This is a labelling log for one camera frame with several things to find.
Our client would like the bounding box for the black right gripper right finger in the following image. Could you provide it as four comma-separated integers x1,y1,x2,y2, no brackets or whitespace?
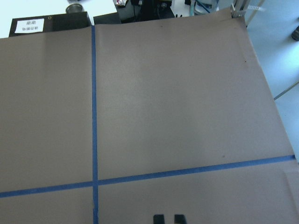
174,214,187,224

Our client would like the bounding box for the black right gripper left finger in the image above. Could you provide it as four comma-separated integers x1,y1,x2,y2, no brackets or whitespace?
153,214,165,224

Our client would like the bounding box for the metal tin can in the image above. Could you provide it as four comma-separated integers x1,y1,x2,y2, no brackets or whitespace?
65,3,84,14

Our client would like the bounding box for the black labelled box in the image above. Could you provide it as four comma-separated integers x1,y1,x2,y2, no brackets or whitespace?
9,12,91,37

